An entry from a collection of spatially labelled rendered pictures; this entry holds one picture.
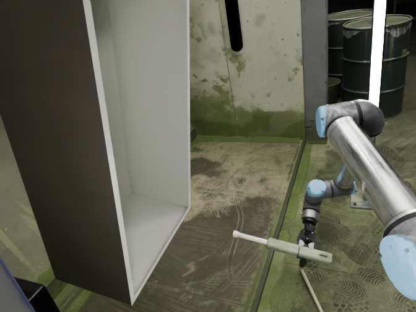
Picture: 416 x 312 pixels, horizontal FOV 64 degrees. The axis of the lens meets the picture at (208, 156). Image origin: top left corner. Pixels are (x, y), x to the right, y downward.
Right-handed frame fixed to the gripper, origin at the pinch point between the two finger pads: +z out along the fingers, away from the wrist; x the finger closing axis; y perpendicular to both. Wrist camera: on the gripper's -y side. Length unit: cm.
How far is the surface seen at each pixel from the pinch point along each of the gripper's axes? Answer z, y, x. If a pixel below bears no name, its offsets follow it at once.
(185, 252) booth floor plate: 5, 32, 67
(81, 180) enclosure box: 24, -87, 71
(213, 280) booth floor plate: 19, 20, 44
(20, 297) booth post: 57, -142, 30
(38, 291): 56, -139, 30
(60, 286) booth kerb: 45, 21, 128
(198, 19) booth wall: -181, 1, 114
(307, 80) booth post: -159, 35, 15
